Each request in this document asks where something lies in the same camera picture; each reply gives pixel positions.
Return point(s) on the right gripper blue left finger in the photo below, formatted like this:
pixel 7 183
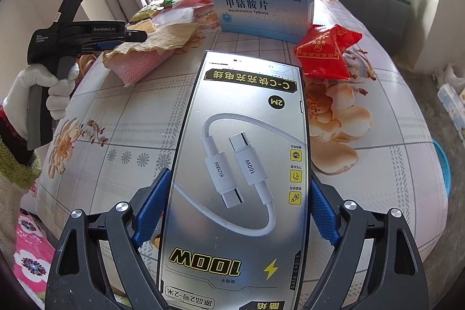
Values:
pixel 148 206

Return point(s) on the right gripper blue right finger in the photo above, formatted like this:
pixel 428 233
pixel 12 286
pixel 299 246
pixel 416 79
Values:
pixel 324 216

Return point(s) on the pink scrub sponge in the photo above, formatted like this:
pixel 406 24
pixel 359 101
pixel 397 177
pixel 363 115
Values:
pixel 133 66

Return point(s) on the silver cable box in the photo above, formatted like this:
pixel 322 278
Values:
pixel 237 221

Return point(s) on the brown paper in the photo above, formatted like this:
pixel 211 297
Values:
pixel 169 37

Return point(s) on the red snack packet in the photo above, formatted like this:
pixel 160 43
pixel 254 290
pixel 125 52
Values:
pixel 321 51

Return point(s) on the blue medicine box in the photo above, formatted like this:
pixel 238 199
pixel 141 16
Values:
pixel 286 20

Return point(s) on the white gloved left hand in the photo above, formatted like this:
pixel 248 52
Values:
pixel 15 104

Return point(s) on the floral tablecloth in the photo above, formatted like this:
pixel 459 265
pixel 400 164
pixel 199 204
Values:
pixel 369 148

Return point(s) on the light green snack pack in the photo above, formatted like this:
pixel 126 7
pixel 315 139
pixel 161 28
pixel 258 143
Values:
pixel 147 12

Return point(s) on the blue plastic waste basket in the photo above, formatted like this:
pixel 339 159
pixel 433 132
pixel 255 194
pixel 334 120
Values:
pixel 445 167

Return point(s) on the toilet paper pack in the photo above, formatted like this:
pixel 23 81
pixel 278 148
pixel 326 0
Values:
pixel 454 107

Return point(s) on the white plastic bag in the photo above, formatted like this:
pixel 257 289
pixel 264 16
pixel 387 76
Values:
pixel 448 75

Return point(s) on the dark grey cabinet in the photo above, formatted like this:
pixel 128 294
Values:
pixel 386 20

